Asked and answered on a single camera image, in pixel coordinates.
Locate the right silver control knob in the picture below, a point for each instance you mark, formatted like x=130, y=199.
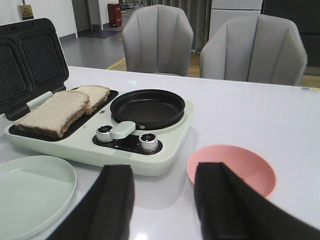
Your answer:
x=148, y=142

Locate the red bin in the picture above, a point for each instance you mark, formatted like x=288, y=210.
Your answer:
x=114, y=15

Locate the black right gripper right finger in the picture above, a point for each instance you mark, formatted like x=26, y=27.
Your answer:
x=229, y=209

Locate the pink bowl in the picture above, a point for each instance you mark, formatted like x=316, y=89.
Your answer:
x=252, y=168

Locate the left silver control knob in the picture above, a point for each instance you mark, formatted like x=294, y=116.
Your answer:
x=103, y=134

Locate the right beige upholstered chair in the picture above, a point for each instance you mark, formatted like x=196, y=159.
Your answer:
x=255, y=48

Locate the mint green round plate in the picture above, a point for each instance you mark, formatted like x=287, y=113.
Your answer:
x=34, y=191

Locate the bread slice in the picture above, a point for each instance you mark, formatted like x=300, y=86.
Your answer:
x=54, y=116
x=97, y=96

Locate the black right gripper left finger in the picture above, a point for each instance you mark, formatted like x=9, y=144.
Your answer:
x=105, y=212

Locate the yellow wet floor sign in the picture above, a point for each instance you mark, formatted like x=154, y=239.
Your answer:
x=26, y=11

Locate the black round frying pan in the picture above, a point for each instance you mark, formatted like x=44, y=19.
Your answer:
x=145, y=109

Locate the mint green breakfast maker lid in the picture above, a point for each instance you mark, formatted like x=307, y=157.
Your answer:
x=32, y=63

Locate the mint green breakfast maker base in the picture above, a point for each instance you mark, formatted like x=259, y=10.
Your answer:
x=79, y=143

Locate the left beige upholstered chair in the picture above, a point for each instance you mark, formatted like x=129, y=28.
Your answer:
x=158, y=39

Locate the silver control knob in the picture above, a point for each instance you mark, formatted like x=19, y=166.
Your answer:
x=103, y=134
x=148, y=142

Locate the white cabinet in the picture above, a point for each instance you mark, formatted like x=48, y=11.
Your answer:
x=224, y=10

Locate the beige upholstered chair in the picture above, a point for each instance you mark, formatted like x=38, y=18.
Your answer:
x=255, y=48
x=158, y=39

